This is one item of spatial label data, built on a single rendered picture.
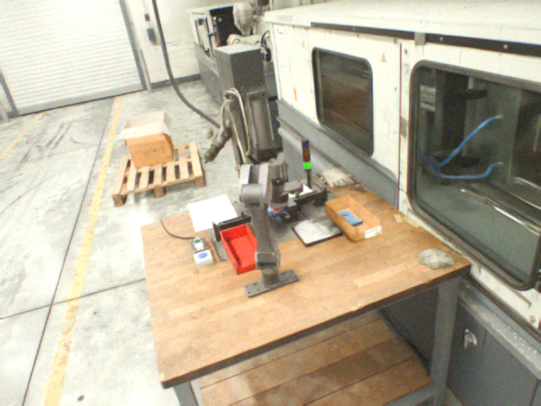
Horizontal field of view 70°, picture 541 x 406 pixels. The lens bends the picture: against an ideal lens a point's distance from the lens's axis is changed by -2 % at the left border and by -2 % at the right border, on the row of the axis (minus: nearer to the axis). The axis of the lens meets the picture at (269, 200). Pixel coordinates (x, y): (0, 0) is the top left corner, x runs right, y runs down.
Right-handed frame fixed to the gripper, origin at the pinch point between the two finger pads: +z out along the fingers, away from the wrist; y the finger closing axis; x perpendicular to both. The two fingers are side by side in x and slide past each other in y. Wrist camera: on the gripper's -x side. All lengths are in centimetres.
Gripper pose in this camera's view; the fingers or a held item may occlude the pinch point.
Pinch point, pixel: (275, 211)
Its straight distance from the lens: 168.4
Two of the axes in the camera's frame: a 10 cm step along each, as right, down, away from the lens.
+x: -9.3, 2.6, -2.4
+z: -0.3, 6.2, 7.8
